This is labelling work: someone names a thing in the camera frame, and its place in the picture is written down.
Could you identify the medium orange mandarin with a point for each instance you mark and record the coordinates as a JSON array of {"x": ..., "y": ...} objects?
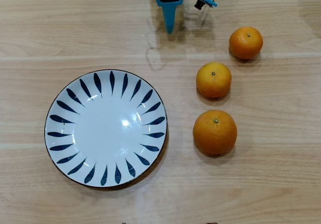
[{"x": 213, "y": 83}]

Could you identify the small deep orange mandarin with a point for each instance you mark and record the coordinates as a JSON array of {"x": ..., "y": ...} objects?
[{"x": 246, "y": 45}]

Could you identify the large orange mandarin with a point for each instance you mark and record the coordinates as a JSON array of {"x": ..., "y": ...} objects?
[{"x": 215, "y": 136}]

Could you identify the white plate blue leaf pattern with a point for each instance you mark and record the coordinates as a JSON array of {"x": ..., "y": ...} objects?
[{"x": 105, "y": 133}]

